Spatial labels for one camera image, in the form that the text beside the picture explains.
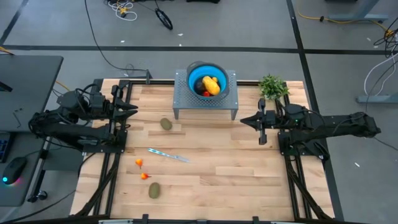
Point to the black frame clamp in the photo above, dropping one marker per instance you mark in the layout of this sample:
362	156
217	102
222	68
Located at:
145	217

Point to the black keyboard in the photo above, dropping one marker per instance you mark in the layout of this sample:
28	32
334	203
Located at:
3	146

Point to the small red fruit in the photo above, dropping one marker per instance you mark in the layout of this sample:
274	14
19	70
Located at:
144	176
206	94

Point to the grey perforated metal shelf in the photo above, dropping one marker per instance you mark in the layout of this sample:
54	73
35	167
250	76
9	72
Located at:
186	102

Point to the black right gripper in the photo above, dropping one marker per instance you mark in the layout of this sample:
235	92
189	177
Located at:
273	120

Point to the blue collapsible bowl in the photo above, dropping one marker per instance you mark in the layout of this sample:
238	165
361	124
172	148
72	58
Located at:
194	73

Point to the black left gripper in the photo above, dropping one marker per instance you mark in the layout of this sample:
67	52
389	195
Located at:
99	105

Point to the black computer mouse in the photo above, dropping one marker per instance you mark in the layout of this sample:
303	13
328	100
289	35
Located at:
14	169

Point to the black aluminium table frame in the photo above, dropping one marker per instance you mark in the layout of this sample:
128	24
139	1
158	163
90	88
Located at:
149	82

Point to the green plant in white pot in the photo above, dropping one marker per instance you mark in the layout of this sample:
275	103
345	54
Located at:
272	87

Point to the grey standing desk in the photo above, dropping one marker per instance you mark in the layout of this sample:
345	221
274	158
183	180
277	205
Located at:
31	93

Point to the grey desk base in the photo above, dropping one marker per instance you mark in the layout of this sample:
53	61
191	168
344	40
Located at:
360	9
376	99

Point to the silver aluminium bracket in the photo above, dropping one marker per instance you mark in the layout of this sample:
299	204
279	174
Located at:
115	221

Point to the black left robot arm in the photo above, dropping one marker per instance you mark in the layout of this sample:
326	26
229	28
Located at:
77	130

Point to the brown kiwi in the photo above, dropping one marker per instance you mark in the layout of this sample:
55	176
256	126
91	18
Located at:
154	190
166	124

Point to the dark round avocado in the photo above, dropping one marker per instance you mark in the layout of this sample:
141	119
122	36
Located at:
199	87

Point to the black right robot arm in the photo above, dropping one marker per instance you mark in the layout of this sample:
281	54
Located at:
342	126

